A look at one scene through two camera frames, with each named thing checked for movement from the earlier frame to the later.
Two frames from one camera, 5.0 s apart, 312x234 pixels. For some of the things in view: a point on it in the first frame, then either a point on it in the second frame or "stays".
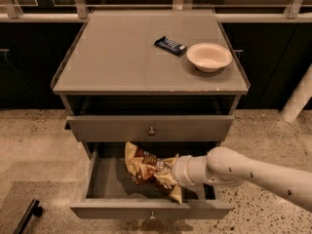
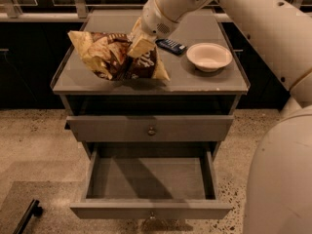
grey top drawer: x=149 y=128 stays
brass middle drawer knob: x=152 y=215 stays
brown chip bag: x=153 y=171 → x=107 y=56
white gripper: x=180 y=172 → x=153 y=19
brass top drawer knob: x=151 y=132 stays
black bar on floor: x=33 y=210 stays
